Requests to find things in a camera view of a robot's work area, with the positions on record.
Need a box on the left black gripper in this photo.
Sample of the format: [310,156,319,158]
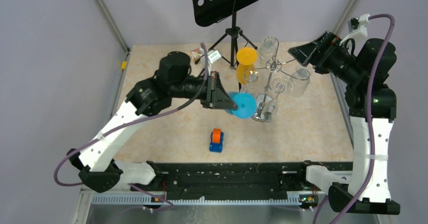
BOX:
[170,70,238,109]

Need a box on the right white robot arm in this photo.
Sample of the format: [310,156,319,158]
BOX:
[288,32,401,215]

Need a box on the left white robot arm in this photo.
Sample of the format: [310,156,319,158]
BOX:
[69,51,238,193]

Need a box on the clear wine glass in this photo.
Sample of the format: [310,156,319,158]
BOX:
[241,68,263,97]

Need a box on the clear glass with clips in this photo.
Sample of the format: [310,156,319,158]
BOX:
[289,66,311,97]

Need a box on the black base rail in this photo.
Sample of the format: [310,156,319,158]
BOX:
[131,160,352,201]

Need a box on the small cardboard box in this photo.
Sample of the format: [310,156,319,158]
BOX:
[189,47,204,62]

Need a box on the orange plastic wine glass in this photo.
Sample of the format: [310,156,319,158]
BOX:
[236,47,258,85]

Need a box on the blue plastic wine glass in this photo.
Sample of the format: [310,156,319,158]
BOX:
[225,91,257,119]

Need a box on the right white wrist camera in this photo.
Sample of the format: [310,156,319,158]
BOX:
[340,14,370,45]

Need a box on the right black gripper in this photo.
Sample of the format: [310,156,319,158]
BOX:
[288,30,363,85]

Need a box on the yellow clamp left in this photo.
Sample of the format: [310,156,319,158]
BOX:
[121,61,127,70]

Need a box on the silver wire glass rack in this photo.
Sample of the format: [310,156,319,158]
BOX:
[251,51,293,123]

